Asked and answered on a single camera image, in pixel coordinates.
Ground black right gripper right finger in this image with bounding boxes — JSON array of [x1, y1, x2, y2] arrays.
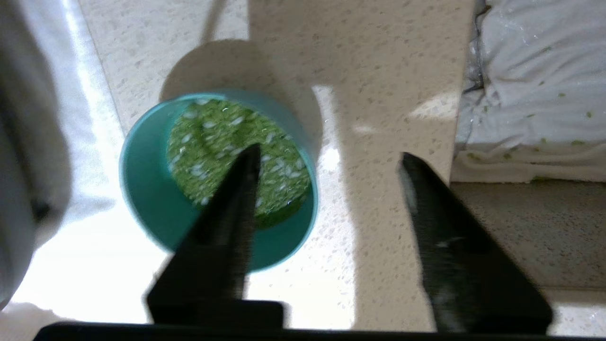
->
[[397, 153, 553, 334]]

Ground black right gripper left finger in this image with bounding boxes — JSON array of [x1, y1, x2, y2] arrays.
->
[[147, 144, 285, 327]]

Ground teal bowl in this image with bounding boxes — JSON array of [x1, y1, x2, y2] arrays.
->
[[119, 90, 319, 274]]

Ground chopped green vegetables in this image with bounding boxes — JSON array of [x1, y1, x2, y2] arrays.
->
[[167, 99, 312, 228]]

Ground black rice cooker base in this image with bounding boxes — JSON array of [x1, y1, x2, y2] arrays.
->
[[0, 0, 71, 308]]

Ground white towel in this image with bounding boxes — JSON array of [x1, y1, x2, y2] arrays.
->
[[9, 0, 171, 327]]

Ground white crumpled cloth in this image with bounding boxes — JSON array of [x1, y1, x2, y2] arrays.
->
[[450, 0, 606, 183]]

